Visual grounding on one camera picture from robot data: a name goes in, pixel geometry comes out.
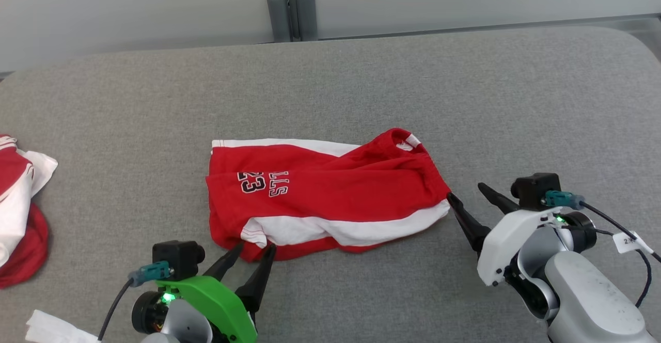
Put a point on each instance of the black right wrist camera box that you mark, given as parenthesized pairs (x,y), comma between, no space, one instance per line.
(534,190)

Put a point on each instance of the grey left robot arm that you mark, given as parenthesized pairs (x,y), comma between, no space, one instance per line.
(181,322)

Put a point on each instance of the white crumpled tape tag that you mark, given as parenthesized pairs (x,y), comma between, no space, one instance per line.
(51,327)

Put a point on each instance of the red Bulls 23 shorts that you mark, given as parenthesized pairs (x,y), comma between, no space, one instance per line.
(335,188)

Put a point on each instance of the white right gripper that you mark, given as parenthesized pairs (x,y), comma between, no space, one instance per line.
(503,245)

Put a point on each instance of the red white-sleeved Bulls jersey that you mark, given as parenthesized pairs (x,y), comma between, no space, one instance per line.
(15,203)

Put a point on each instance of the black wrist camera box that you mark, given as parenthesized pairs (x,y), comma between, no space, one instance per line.
(534,190)
(175,258)

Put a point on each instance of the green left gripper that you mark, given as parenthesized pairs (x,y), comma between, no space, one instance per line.
(222,307)

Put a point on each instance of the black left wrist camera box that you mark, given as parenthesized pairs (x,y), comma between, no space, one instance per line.
(175,258)

